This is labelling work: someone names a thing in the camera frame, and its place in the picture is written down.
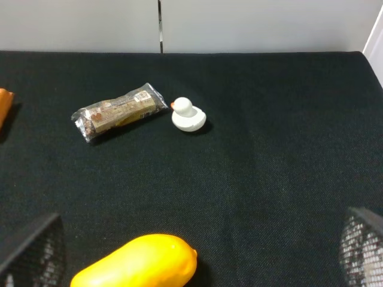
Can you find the wrapped chocolate snack bar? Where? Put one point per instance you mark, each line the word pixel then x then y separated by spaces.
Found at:
pixel 100 117

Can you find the black tablecloth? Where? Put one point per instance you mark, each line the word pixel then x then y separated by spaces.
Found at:
pixel 291 142

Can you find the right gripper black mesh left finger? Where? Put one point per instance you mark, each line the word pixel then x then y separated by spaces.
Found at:
pixel 35 255

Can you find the white rubber duck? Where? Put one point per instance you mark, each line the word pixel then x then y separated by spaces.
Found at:
pixel 187 117

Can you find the yellow toy mango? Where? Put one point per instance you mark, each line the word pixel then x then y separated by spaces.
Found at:
pixel 149 260

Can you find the orange toy waffle slice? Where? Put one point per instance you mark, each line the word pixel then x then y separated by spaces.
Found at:
pixel 6 101

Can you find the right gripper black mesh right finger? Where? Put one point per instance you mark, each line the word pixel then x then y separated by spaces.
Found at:
pixel 360 252

